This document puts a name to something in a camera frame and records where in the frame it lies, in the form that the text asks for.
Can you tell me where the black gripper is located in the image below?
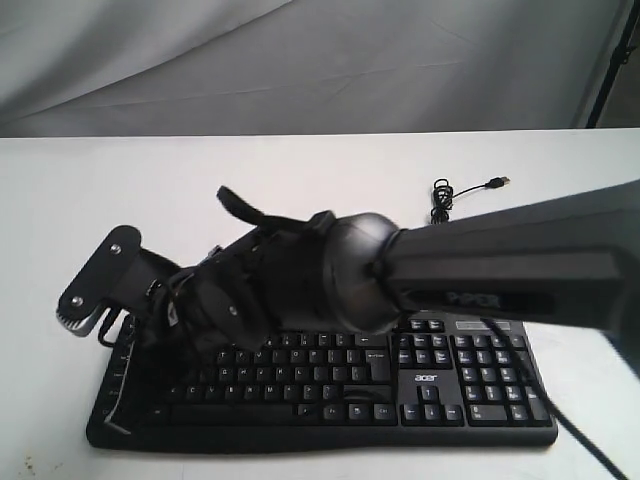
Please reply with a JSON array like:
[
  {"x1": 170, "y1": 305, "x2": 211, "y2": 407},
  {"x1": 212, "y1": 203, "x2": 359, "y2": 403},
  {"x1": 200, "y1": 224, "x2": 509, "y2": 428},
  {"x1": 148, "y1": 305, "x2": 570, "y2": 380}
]
[{"x1": 104, "y1": 279, "x2": 220, "y2": 434}]

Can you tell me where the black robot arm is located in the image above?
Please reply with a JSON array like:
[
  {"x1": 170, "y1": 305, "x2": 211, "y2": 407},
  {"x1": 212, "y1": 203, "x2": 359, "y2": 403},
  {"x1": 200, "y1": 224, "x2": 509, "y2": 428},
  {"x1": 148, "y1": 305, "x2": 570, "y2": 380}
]
[{"x1": 106, "y1": 181, "x2": 639, "y2": 433}]

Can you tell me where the black acer keyboard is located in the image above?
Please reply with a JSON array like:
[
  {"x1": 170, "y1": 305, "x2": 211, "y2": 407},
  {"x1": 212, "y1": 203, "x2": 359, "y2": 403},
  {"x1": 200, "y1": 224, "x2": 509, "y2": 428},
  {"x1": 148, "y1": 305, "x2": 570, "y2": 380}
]
[{"x1": 86, "y1": 312, "x2": 558, "y2": 454}]

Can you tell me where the grey backdrop cloth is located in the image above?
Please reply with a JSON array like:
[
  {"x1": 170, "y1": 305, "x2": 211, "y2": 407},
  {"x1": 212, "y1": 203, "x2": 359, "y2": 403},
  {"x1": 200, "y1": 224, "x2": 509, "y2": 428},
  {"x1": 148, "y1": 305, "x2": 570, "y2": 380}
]
[{"x1": 1, "y1": 1, "x2": 632, "y2": 137}]

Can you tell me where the black light stand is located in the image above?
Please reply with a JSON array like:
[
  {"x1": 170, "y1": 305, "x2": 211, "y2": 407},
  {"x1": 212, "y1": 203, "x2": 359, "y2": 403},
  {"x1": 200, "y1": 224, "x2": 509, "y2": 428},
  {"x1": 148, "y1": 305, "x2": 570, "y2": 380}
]
[{"x1": 585, "y1": 0, "x2": 639, "y2": 129}]

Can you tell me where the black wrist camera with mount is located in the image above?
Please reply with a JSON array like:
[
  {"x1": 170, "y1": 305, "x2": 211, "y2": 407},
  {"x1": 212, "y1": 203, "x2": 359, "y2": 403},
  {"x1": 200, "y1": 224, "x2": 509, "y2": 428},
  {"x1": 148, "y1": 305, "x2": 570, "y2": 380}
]
[{"x1": 56, "y1": 225, "x2": 181, "y2": 337}]

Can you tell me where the black velcro strap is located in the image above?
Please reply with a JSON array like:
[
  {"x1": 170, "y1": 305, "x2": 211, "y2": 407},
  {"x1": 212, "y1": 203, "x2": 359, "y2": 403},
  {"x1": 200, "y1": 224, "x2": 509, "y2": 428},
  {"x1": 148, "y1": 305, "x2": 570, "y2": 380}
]
[{"x1": 215, "y1": 185, "x2": 321, "y2": 232}]

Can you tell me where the black keyboard usb cable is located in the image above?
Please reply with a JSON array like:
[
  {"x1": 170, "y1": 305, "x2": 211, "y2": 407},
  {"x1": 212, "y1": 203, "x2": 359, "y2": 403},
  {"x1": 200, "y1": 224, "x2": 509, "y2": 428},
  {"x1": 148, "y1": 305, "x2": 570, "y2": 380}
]
[{"x1": 425, "y1": 174, "x2": 511, "y2": 227}]

